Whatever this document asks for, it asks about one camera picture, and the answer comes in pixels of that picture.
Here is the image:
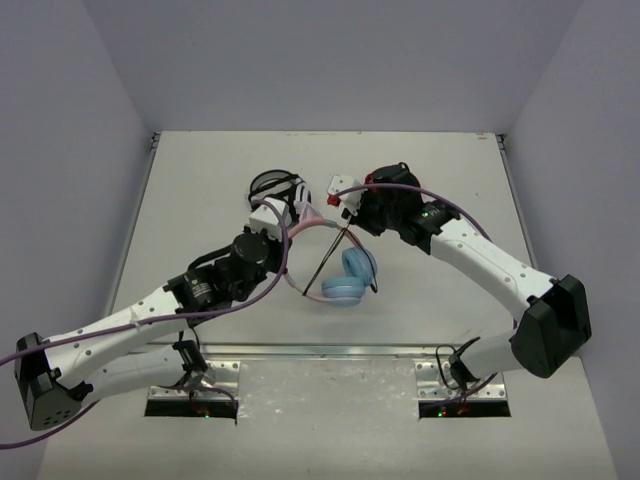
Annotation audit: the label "aluminium front table rail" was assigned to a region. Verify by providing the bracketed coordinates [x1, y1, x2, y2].
[197, 342, 481, 359]

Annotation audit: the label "pink blue cat-ear headphones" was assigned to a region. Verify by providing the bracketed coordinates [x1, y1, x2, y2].
[284, 201, 378, 307]

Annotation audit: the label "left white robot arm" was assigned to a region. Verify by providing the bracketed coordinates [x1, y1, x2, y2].
[13, 224, 288, 431]

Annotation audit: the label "white black headphones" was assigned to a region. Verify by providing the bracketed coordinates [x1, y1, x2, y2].
[248, 169, 312, 213]

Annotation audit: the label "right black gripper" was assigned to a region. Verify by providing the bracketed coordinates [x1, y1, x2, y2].
[344, 186, 401, 236]

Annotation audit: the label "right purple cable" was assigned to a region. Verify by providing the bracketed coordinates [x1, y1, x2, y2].
[337, 182, 519, 401]

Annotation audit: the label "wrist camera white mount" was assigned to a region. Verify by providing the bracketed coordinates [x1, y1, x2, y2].
[326, 175, 362, 216]
[248, 197, 289, 242]

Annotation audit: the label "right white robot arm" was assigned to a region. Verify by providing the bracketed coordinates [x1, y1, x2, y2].
[351, 163, 592, 390]

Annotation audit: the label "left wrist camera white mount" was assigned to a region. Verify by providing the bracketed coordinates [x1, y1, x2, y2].
[248, 197, 289, 242]

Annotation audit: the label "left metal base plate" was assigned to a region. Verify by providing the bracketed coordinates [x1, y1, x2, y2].
[147, 358, 242, 402]

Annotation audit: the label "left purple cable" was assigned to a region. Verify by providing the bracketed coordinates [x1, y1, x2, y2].
[0, 199, 291, 449]

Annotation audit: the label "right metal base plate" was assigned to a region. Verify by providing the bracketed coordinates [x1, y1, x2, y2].
[414, 358, 507, 402]

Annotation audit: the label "black headphone audio cable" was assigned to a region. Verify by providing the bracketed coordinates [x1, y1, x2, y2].
[301, 219, 380, 297]

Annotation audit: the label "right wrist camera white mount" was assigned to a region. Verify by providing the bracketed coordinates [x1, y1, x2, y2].
[326, 175, 362, 216]

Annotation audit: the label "red black headphones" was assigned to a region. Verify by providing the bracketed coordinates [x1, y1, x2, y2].
[364, 172, 377, 184]

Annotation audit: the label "purple cable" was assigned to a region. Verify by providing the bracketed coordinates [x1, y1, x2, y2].
[0, 199, 291, 449]
[337, 182, 519, 401]

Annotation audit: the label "metal base plate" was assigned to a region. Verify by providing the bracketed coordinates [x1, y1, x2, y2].
[414, 358, 507, 402]
[147, 358, 242, 402]

